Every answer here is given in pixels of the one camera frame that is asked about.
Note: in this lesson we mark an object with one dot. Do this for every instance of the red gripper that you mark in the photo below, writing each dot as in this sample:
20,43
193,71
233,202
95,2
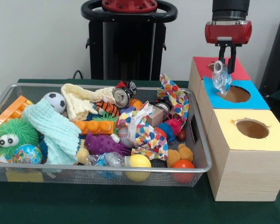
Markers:
228,31

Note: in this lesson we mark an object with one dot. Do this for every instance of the crushed clear plastic bottle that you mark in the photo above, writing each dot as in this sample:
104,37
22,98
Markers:
107,159
220,81

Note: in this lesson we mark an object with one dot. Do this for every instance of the polka dot cloth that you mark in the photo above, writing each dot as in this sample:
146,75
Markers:
175,93

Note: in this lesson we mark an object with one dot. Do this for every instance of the wooden three-hole box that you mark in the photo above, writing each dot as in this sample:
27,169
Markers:
245,175

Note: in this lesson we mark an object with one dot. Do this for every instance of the black panel stand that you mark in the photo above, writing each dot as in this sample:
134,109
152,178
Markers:
275,58

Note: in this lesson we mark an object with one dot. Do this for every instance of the crushed soda can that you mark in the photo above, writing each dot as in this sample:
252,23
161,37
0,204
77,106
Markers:
121,95

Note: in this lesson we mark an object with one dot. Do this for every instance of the red orange ball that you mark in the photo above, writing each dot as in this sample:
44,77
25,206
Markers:
183,166

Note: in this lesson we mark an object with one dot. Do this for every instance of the yellow ball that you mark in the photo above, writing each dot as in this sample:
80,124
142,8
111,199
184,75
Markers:
138,163

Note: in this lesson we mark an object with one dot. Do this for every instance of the orange studded building brick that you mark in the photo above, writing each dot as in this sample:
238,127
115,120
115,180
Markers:
95,127

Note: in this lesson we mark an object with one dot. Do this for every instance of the purple knobbly toy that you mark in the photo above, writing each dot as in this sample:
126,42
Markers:
102,144

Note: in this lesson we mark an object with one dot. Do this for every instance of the cream waffle cloth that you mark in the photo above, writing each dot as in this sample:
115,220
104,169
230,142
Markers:
77,100

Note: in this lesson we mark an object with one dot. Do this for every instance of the small soccer ball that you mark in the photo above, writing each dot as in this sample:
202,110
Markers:
54,101

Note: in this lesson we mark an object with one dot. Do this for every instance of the mint green cloth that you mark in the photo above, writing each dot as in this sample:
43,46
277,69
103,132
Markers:
56,133

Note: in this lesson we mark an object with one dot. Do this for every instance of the dark green tablecloth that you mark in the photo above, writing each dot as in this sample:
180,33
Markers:
107,205

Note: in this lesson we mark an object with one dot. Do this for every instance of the globe print ball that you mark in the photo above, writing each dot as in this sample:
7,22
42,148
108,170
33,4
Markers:
26,154

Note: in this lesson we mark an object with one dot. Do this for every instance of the green spiky ball with eyes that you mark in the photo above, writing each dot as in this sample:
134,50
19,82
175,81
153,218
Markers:
14,133

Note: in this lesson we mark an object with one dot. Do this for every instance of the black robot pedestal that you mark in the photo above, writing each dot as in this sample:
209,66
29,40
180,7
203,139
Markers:
126,46

